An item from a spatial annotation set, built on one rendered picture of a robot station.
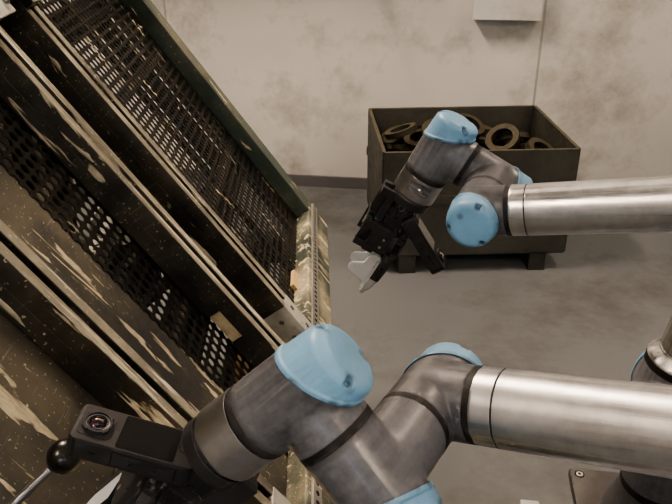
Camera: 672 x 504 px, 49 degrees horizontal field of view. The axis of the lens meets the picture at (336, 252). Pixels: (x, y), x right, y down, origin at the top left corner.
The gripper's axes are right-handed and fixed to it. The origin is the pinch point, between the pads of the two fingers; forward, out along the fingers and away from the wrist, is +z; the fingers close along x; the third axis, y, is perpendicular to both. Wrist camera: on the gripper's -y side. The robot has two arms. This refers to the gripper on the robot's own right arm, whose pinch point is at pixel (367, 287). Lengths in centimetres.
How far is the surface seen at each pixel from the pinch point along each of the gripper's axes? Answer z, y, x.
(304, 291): 48, 3, -66
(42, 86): 0, 70, -11
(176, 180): 17, 44, -33
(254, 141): 37, 39, -118
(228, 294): 26.2, 21.9, -15.3
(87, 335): 10, 37, 33
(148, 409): 19.5, 24.3, 31.4
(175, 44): 18, 74, -114
